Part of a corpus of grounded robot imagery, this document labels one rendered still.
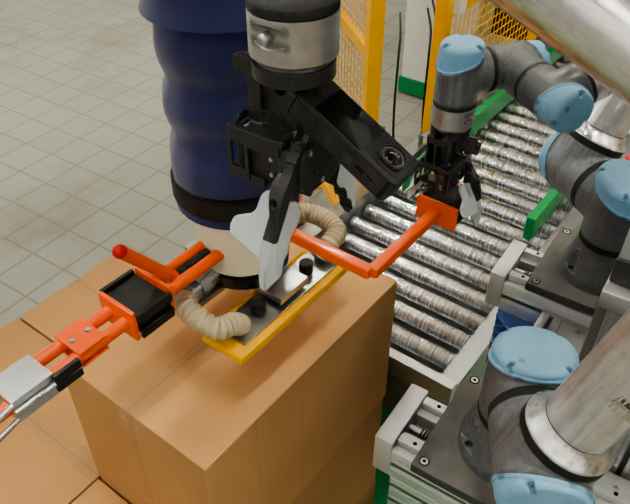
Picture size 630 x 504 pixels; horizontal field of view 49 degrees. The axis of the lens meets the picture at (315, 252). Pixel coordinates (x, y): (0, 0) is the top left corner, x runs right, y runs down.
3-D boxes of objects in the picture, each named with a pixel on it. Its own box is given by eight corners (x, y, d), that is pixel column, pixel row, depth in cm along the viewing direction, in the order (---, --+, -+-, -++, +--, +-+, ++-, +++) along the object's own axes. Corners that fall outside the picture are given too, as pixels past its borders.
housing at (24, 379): (34, 371, 104) (26, 351, 102) (62, 393, 101) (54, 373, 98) (-7, 401, 100) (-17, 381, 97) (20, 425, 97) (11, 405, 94)
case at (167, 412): (267, 326, 196) (260, 213, 170) (385, 395, 177) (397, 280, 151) (98, 475, 159) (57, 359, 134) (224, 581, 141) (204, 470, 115)
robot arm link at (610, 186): (604, 259, 127) (626, 199, 118) (562, 217, 137) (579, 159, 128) (658, 246, 130) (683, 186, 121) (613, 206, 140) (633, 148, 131)
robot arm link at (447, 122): (445, 88, 122) (487, 101, 119) (442, 111, 125) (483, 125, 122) (423, 104, 118) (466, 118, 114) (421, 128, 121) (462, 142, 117)
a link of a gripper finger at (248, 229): (225, 271, 66) (255, 180, 65) (275, 294, 64) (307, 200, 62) (206, 271, 64) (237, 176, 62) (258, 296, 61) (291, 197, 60)
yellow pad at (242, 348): (317, 245, 144) (317, 226, 140) (356, 264, 139) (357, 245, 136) (201, 341, 123) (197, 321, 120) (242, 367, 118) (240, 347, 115)
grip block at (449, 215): (436, 195, 139) (439, 175, 136) (474, 211, 135) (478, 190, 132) (414, 215, 134) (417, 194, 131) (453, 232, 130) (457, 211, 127)
